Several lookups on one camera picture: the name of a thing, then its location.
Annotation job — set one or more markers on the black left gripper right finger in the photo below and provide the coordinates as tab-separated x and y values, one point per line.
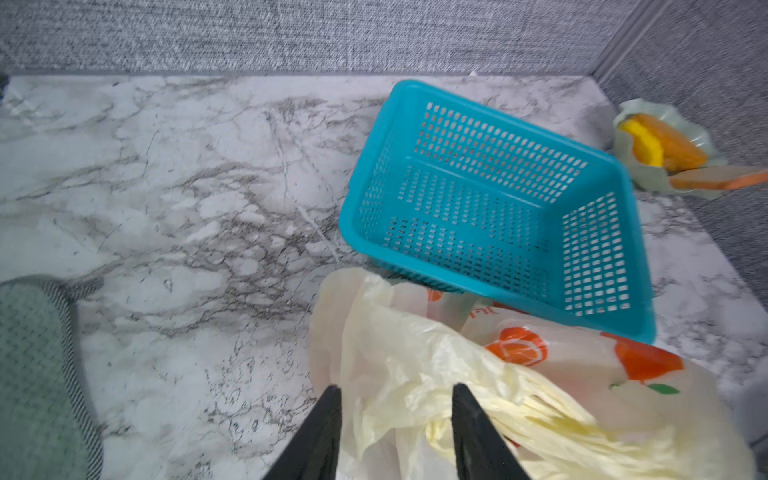
480	451

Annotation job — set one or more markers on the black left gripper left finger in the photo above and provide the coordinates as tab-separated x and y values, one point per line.
313	452

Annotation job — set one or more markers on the translucent yellowish plastic bag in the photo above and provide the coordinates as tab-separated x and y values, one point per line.
569	402

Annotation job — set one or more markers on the teal plastic basket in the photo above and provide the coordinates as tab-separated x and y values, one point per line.
456	195

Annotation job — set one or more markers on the green waffle cloth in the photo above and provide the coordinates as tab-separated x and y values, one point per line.
48	429

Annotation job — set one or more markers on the light green scalloped plate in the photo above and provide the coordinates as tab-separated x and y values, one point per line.
652	179

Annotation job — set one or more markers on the orange toast slice toy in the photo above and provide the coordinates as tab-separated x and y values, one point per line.
719	178

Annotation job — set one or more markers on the yellow banana toy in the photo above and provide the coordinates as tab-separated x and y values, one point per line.
647	148

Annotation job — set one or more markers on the round orange bread toy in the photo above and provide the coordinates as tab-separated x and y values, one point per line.
679	153

